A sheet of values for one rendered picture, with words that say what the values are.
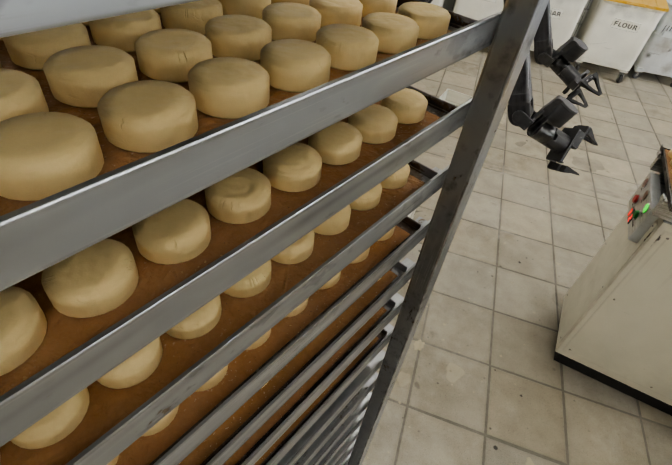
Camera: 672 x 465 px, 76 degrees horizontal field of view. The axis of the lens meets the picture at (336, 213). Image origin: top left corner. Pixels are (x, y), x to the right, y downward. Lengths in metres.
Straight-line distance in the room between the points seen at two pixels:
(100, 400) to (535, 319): 2.08
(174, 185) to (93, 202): 0.04
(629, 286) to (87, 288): 1.70
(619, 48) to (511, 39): 4.69
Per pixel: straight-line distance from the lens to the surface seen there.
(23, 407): 0.27
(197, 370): 0.35
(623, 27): 5.09
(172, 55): 0.32
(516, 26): 0.47
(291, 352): 0.46
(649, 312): 1.89
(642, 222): 1.71
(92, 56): 0.32
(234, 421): 0.54
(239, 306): 0.40
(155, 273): 0.31
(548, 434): 2.01
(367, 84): 0.30
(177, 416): 0.46
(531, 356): 2.16
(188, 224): 0.31
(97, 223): 0.21
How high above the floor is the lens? 1.63
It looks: 42 degrees down
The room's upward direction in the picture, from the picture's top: 8 degrees clockwise
